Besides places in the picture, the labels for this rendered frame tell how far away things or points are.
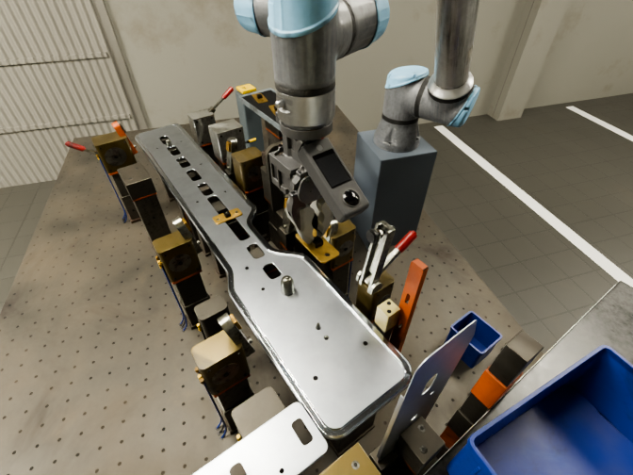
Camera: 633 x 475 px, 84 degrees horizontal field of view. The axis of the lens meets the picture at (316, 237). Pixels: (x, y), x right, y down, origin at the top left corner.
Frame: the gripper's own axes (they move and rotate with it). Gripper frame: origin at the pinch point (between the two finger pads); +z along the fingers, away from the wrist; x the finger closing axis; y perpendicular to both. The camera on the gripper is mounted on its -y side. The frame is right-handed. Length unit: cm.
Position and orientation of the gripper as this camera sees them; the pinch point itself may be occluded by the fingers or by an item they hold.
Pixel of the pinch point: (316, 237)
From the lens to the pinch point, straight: 59.0
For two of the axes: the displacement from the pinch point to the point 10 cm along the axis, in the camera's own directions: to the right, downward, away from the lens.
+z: 0.1, 7.3, 6.8
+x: -8.1, 4.0, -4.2
